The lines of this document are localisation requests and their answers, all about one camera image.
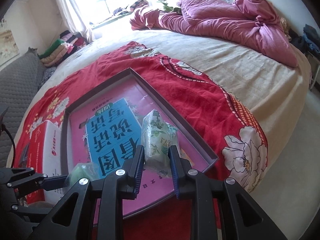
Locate green floral tissue pack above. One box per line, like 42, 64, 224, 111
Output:
141, 109, 178, 171

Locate stack of folded clothes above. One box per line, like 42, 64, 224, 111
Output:
38, 30, 88, 68

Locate white window curtain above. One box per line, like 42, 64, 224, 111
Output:
56, 0, 95, 43

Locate grey quilted headboard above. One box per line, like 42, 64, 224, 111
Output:
0, 47, 47, 168

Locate pink quilted duvet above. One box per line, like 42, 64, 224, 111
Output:
130, 0, 298, 67

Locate green soft ball in bag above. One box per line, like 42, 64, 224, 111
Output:
65, 162, 99, 188

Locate red and white box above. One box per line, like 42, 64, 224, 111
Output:
26, 120, 63, 205

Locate dark clothes on chair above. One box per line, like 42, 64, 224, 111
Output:
289, 24, 319, 59

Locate red floral blanket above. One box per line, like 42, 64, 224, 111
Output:
12, 41, 269, 240

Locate beige bed sheet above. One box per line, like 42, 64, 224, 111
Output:
15, 30, 311, 174

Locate black cable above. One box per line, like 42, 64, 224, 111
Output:
0, 123, 16, 168

